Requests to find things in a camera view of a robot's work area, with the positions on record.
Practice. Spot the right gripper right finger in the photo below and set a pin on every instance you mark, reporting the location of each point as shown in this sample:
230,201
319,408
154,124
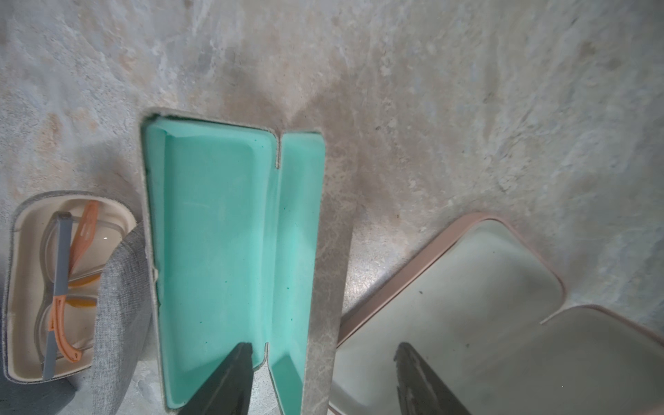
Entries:
420,390

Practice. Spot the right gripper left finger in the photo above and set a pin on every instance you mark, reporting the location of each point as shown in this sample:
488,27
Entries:
228,389

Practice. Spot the teal folding glasses case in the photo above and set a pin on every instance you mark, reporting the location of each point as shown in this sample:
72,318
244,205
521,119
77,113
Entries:
247,232

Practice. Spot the beige glasses case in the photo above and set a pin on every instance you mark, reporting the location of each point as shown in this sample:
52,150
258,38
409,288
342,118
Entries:
119,325

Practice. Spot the pink grey open case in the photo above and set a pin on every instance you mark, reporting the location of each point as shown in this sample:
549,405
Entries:
489,317

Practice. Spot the orange frame glasses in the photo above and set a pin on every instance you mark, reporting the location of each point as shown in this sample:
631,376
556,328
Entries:
62,329

